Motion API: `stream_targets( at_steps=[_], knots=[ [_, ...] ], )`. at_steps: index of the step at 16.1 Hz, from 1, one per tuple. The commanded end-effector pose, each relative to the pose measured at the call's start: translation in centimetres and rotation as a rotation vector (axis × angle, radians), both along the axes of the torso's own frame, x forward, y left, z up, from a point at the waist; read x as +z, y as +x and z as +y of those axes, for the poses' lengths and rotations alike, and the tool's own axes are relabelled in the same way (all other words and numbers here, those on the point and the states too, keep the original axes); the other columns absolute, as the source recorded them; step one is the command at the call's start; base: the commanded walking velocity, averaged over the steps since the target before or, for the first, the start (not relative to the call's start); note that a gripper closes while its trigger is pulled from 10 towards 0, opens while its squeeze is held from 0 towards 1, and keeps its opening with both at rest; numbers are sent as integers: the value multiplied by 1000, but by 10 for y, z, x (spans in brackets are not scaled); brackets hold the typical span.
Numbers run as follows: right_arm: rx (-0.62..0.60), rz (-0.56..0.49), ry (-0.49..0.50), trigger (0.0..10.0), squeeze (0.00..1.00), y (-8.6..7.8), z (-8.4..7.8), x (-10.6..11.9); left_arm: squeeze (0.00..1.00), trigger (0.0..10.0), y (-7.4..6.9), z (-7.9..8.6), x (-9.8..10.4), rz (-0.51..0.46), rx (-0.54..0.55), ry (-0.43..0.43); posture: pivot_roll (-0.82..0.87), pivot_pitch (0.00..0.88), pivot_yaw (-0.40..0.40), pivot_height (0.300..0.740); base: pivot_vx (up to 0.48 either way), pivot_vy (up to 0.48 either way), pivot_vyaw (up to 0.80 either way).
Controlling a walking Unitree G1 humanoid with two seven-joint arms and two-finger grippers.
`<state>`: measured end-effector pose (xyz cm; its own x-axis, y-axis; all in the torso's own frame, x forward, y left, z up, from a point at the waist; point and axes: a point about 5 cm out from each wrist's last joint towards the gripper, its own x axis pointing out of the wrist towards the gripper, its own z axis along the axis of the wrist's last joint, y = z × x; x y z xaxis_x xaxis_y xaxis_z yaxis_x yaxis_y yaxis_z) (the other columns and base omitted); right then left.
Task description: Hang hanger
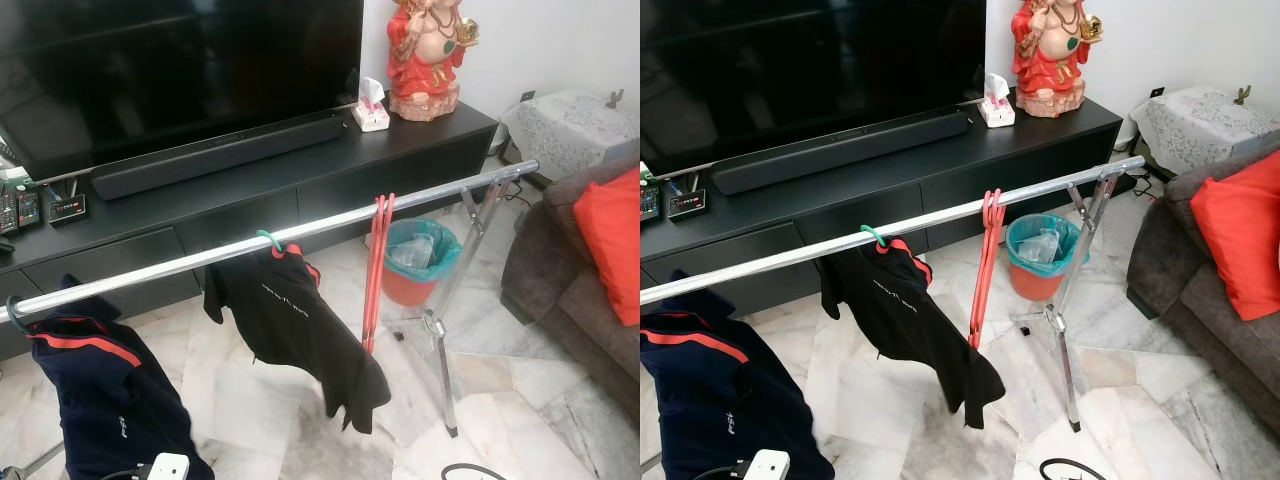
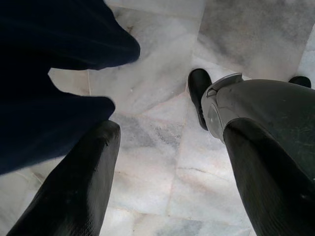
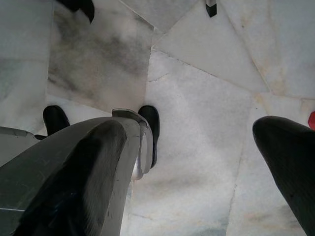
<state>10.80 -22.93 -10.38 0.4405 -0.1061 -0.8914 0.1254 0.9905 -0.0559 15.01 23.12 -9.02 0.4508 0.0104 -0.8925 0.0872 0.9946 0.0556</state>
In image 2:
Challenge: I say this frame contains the navy t-shirt red collar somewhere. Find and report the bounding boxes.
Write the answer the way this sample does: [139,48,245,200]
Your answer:
[0,0,141,177]

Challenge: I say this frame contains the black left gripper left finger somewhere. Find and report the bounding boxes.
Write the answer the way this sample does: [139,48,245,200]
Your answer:
[7,119,122,236]

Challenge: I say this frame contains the black robot left foot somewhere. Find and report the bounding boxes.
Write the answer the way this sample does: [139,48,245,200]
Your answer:
[188,68,213,131]

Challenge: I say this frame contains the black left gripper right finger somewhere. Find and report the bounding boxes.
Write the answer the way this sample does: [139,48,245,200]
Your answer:
[222,118,315,236]

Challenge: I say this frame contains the black robot right foot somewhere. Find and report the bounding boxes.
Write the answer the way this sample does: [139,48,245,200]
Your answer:
[288,76,312,89]

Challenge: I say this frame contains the black robot foot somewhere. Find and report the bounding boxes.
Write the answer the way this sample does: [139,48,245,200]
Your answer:
[188,68,213,131]
[288,76,312,89]

